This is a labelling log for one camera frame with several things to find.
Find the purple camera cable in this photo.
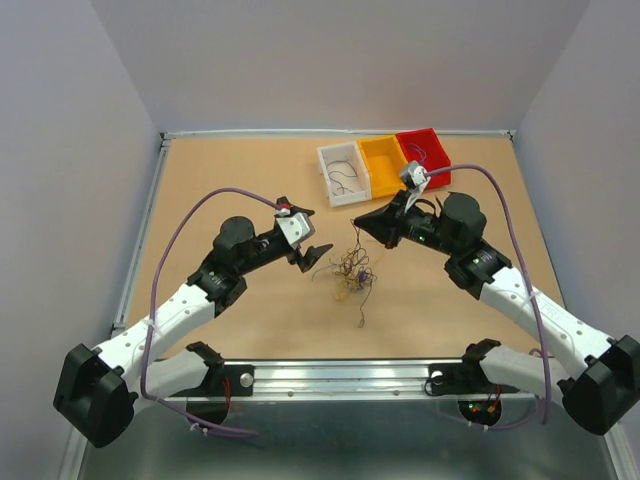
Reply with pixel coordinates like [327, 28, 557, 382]
[424, 164, 555, 431]
[141, 187, 284, 439]

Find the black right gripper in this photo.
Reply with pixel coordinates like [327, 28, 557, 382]
[353, 190, 459, 256]

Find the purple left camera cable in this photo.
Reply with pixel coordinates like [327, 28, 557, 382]
[141, 187, 284, 439]

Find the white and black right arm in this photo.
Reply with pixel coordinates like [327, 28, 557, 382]
[354, 191, 639, 435]

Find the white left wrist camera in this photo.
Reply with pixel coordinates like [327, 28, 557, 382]
[275, 212, 315, 249]

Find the yellow plastic bin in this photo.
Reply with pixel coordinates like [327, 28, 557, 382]
[357, 135, 407, 199]

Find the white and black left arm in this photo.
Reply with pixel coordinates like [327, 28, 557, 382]
[53, 197, 331, 448]

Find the red plastic bin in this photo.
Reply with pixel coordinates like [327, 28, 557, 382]
[394, 128, 451, 171]

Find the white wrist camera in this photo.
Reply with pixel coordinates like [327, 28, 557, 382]
[399, 161, 431, 212]
[275, 212, 315, 249]

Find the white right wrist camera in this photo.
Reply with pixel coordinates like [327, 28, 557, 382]
[399, 161, 431, 212]

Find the coloured wire bundle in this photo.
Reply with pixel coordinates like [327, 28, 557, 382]
[310, 219, 386, 329]

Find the aluminium mounting rail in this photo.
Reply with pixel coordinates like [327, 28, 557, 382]
[149, 355, 536, 401]

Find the white plastic bin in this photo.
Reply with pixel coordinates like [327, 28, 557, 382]
[317, 141, 372, 208]

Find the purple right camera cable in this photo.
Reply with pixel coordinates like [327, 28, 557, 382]
[424, 164, 555, 431]

